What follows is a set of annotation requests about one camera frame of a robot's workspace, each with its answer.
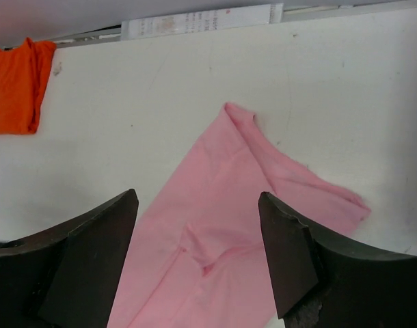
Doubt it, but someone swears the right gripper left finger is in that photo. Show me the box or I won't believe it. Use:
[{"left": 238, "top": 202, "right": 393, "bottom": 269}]
[{"left": 0, "top": 189, "right": 139, "bottom": 327}]

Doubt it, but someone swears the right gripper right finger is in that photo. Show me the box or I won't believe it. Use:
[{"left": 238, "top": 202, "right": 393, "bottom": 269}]
[{"left": 258, "top": 192, "right": 417, "bottom": 327}]

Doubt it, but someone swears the pink t shirt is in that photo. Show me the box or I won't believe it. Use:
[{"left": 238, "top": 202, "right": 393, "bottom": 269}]
[{"left": 108, "top": 103, "right": 370, "bottom": 327}]

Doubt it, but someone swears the folded orange t shirt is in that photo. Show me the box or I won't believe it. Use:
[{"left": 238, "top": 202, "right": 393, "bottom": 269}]
[{"left": 0, "top": 38, "right": 57, "bottom": 135}]

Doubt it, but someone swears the printed paper label strip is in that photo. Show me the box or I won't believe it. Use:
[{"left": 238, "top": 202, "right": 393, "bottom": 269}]
[{"left": 120, "top": 3, "right": 284, "bottom": 40}]

